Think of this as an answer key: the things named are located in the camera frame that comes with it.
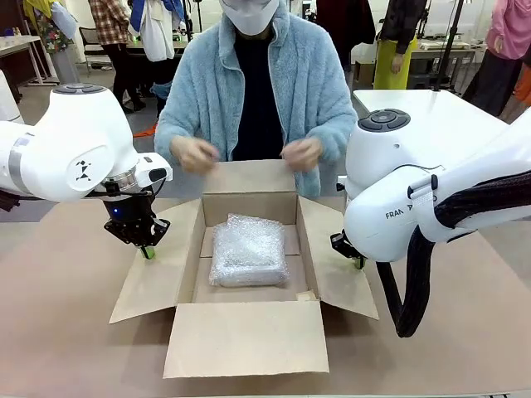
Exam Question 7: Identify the white face mask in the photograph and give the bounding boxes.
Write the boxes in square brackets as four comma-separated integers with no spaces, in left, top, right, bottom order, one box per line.
[218,0,280,36]

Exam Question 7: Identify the wood top desk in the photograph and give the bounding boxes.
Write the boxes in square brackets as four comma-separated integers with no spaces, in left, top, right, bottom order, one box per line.
[0,35,60,87]

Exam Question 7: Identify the person's left forearm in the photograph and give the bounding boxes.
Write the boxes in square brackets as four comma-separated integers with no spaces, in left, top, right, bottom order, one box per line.
[309,95,358,163]

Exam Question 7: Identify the person in blue fleece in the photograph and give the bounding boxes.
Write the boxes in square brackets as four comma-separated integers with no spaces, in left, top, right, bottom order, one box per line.
[153,0,358,199]

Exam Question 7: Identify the small cardboard box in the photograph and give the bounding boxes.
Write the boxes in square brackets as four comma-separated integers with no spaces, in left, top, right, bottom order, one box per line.
[353,61,377,87]

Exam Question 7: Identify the mannequin with floral clothes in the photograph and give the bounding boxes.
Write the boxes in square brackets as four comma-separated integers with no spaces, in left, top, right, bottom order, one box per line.
[22,0,80,85]

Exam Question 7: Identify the dark red clothed figure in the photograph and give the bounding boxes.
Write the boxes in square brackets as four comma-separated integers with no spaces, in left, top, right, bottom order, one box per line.
[314,0,377,70]

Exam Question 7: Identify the person's right forearm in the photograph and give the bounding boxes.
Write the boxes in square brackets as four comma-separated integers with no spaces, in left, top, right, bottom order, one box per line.
[153,93,200,167]

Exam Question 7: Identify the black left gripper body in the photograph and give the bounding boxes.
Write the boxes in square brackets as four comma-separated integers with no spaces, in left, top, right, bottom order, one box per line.
[101,192,158,229]

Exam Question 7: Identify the person's left hand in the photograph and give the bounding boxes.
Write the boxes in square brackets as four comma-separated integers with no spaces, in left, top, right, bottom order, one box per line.
[280,136,324,174]

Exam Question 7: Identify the person's right hand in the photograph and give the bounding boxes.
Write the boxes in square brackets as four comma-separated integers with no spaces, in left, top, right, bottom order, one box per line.
[169,135,222,175]

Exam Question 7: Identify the black tripod pole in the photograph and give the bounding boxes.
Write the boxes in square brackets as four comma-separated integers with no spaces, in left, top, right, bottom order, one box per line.
[430,0,466,93]

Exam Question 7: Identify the brown cardboard box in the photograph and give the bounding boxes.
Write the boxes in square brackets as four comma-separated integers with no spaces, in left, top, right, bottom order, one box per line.
[108,159,381,380]

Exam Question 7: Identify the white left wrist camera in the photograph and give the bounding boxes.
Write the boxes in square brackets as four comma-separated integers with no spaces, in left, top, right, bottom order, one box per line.
[135,152,173,188]

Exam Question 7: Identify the person in plaid shirt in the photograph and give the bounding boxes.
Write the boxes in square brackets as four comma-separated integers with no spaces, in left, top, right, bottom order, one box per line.
[87,0,147,114]

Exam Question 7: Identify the white side table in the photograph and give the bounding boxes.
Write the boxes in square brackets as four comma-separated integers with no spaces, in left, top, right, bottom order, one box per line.
[351,89,520,144]

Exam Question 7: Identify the black mesh office chair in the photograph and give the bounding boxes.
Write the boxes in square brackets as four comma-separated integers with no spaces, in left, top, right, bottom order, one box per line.
[78,27,114,70]

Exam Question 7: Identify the dark left arm cable sleeve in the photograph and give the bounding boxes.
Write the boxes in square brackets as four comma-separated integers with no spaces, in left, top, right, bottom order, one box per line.
[0,188,22,213]

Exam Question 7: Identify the mannequin with white blue clothes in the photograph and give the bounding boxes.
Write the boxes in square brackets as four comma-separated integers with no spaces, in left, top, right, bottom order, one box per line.
[127,0,188,64]

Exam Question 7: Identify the person in pink hoodie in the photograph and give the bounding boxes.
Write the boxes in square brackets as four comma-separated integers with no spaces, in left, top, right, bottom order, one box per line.
[461,0,531,118]

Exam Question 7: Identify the bubble clock package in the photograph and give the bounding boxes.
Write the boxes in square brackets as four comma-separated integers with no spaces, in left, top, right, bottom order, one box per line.
[208,212,290,289]

